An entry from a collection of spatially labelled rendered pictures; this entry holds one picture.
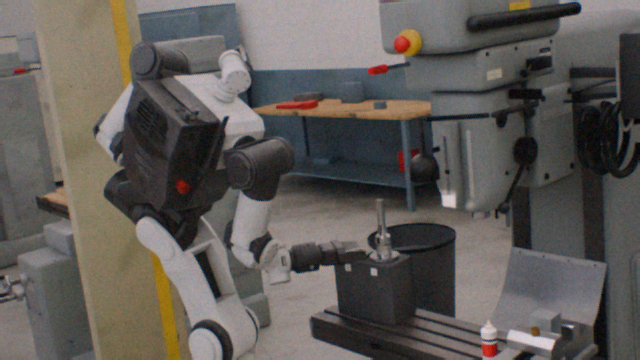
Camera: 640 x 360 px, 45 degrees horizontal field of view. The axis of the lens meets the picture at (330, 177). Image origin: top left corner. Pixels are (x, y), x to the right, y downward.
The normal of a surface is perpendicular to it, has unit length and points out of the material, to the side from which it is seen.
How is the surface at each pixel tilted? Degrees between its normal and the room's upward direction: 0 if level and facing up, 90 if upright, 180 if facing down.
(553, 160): 90
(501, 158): 90
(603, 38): 90
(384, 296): 90
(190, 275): 115
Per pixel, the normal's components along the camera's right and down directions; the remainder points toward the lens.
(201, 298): -0.52, 0.24
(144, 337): 0.69, 0.08
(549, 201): -0.72, 0.22
